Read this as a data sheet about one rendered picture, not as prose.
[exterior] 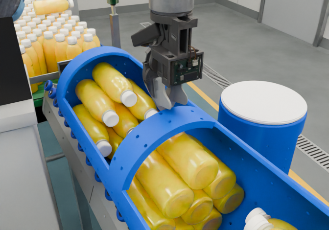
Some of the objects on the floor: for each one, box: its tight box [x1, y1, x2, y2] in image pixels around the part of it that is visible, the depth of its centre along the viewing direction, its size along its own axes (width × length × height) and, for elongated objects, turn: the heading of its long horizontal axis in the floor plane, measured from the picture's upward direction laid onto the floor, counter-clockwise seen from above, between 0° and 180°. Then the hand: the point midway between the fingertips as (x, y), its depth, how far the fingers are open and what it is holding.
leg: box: [68, 161, 93, 230], centre depth 162 cm, size 6×6×63 cm
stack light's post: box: [110, 13, 121, 49], centre depth 201 cm, size 4×4×110 cm
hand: (164, 106), depth 66 cm, fingers closed, pressing on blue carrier
